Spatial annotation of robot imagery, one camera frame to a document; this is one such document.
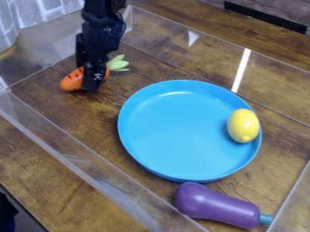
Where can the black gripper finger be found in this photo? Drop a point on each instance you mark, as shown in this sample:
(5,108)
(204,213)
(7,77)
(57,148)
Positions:
(81,53)
(94,75)

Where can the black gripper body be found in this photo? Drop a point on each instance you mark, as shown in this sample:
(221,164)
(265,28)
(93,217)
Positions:
(103,27)

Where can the orange toy carrot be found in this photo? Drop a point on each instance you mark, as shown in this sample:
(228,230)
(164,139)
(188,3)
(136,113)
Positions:
(73,81)

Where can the blue round tray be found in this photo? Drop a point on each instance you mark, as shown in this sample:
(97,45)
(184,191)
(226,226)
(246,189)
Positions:
(173,130)

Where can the white patterned curtain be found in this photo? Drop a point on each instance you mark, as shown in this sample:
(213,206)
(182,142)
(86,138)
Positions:
(23,13)

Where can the yellow toy lemon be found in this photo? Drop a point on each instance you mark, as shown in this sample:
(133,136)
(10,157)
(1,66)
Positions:
(244,126)

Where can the purple toy eggplant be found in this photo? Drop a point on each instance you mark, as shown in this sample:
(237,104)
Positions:
(201,202)

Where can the clear acrylic enclosure wall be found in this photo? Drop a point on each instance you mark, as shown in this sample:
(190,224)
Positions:
(65,165)

